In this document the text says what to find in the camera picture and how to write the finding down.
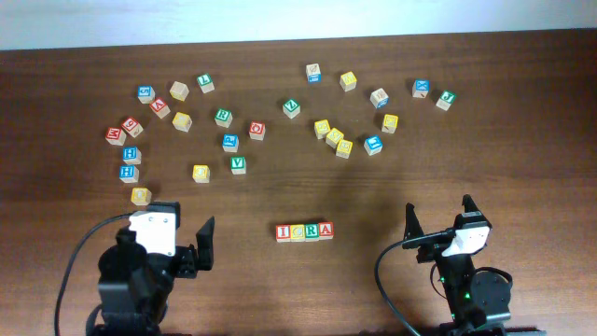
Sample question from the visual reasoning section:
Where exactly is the red I block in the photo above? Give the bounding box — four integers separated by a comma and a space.
275, 225, 291, 243

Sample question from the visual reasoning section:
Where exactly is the blue S block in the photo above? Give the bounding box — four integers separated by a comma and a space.
137, 85, 156, 105

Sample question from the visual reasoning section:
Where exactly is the red 9 block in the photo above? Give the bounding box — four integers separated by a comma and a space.
121, 117, 144, 138

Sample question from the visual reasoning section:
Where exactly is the blue P block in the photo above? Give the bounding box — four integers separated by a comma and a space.
222, 134, 239, 152

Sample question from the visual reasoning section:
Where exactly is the blue H block lower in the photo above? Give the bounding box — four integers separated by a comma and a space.
118, 165, 140, 183

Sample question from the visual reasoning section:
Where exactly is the green L block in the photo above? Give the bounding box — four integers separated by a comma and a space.
197, 73, 215, 93

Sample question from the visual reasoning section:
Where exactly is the yellow block right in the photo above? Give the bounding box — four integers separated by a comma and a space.
382, 114, 399, 133

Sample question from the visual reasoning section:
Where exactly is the green J block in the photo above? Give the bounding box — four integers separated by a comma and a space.
436, 91, 457, 111

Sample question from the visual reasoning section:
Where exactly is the green V block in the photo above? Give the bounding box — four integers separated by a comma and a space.
230, 156, 246, 175

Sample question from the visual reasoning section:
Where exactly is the red M block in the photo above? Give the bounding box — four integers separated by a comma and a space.
105, 127, 127, 146

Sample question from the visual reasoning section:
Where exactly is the blue h block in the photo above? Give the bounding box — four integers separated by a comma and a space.
122, 147, 142, 165
118, 165, 140, 183

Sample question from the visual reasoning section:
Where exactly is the yellow O block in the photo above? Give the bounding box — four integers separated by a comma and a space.
192, 164, 211, 184

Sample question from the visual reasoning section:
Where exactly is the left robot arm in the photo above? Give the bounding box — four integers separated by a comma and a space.
86, 202, 215, 335

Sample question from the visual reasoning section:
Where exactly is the green r block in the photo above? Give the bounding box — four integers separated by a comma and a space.
215, 108, 233, 128
304, 223, 320, 242

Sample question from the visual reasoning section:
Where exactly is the green Z block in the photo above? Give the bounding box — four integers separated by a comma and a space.
283, 99, 300, 119

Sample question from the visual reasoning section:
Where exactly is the blue E block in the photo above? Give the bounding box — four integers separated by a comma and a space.
364, 135, 383, 156

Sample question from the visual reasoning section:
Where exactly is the yellow cluster block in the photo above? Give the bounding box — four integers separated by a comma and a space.
326, 128, 344, 149
313, 119, 331, 139
336, 139, 354, 159

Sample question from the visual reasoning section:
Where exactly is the plain wooden block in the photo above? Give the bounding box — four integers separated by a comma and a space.
170, 81, 189, 102

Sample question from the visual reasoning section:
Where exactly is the blue H block upper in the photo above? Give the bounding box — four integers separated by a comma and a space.
122, 147, 142, 165

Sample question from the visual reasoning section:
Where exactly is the yellow C block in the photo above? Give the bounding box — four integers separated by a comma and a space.
290, 224, 306, 242

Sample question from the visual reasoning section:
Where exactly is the blue X block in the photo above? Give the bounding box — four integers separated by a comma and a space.
412, 79, 430, 98

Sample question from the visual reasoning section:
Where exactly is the yellow cluster block lower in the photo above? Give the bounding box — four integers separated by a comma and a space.
336, 139, 354, 159

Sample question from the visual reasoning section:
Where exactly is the red a block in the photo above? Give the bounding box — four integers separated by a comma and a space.
149, 97, 171, 119
318, 222, 335, 240

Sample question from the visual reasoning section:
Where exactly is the yellow cluster block left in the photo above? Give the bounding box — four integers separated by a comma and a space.
313, 119, 331, 139

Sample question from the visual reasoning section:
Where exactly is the yellow block lower left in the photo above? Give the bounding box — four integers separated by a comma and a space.
131, 188, 152, 206

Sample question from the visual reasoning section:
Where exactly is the yellow cluster block middle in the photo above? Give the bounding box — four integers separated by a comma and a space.
326, 128, 344, 149

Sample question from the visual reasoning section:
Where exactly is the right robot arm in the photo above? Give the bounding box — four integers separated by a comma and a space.
404, 194, 546, 336

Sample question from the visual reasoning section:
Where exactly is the yellow block top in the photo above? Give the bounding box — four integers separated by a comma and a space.
340, 71, 357, 91

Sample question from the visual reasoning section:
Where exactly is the yellow block upper left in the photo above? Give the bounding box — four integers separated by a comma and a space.
172, 112, 192, 133

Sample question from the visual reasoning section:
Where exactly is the red Q block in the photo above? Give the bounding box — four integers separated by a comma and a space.
249, 121, 266, 141

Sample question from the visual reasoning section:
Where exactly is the wooden block blue side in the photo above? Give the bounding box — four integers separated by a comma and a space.
306, 63, 322, 83

